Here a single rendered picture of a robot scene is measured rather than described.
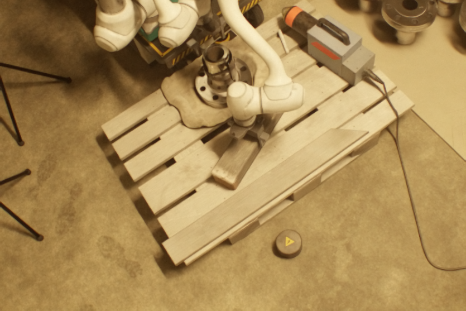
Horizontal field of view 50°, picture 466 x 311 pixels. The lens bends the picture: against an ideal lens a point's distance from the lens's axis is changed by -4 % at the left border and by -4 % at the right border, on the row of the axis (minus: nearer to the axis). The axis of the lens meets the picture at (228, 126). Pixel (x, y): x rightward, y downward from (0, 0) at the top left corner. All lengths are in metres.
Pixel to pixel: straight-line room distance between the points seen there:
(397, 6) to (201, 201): 1.27
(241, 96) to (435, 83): 1.09
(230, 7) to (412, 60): 1.14
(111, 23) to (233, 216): 0.91
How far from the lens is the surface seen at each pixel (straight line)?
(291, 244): 2.19
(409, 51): 2.72
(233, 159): 2.17
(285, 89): 1.92
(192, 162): 2.30
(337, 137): 2.26
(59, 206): 2.60
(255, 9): 2.71
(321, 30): 2.39
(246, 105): 1.93
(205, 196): 2.22
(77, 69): 2.97
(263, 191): 2.17
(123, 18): 2.12
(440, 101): 2.59
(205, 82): 2.42
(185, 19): 1.98
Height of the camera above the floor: 2.17
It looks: 60 degrees down
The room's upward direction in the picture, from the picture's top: 18 degrees counter-clockwise
